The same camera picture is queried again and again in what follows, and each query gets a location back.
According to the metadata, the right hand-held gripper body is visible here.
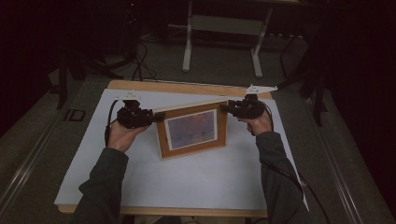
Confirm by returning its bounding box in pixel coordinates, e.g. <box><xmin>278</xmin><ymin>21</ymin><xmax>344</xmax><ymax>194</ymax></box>
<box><xmin>233</xmin><ymin>84</ymin><xmax>278</xmax><ymax>121</ymax></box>

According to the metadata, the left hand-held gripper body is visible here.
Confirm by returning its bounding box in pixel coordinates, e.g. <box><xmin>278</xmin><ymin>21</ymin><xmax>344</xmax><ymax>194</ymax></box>
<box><xmin>114</xmin><ymin>91</ymin><xmax>156</xmax><ymax>130</ymax></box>

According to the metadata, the person's right hand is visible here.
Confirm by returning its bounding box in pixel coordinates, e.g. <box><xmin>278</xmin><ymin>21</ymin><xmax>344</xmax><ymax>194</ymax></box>
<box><xmin>247</xmin><ymin>110</ymin><xmax>275</xmax><ymax>137</ymax></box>

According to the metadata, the person's left hand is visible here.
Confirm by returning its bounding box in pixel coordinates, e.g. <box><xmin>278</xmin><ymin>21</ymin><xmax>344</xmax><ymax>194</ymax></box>
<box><xmin>106</xmin><ymin>119</ymin><xmax>151</xmax><ymax>154</ymax></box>

